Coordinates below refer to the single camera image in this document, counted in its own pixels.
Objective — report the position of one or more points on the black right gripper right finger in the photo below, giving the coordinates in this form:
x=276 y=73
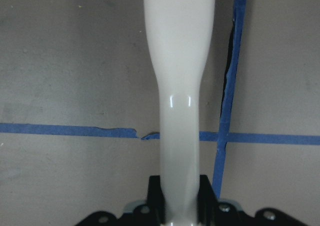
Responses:
x=206 y=201

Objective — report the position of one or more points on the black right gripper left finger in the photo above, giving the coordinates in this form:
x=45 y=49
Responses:
x=155 y=200

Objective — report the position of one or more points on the beige hand brush black bristles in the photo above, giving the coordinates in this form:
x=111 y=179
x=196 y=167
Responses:
x=179 y=35

